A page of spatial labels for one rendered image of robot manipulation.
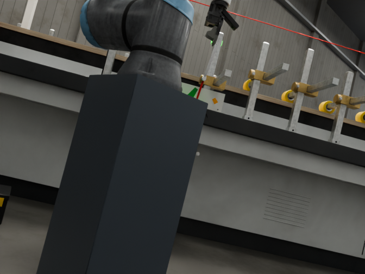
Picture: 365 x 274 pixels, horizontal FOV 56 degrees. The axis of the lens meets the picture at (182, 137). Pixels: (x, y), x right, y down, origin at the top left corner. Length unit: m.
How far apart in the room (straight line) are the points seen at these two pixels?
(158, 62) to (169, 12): 0.14
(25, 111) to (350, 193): 1.95
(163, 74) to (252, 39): 8.16
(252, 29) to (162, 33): 8.14
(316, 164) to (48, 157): 1.46
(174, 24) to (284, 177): 1.39
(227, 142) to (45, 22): 4.54
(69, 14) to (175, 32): 5.17
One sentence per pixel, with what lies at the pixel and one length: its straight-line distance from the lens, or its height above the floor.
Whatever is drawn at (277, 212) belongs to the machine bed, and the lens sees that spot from 2.14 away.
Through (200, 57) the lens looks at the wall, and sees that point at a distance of 7.66.
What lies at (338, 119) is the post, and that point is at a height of 0.83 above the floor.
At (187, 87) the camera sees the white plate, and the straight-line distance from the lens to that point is 1.75.
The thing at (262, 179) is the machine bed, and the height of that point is 0.42.
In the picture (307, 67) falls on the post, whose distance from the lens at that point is 1.98.
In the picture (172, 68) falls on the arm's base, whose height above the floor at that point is 0.66.
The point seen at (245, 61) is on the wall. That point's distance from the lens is 8.79.
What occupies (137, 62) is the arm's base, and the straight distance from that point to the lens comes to 0.92.
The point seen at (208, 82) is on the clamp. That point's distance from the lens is 1.78.
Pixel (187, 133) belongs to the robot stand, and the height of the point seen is 0.50.
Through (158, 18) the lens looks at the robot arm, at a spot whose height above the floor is 0.78.
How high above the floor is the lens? 0.44
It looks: 3 degrees up
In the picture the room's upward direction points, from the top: 14 degrees clockwise
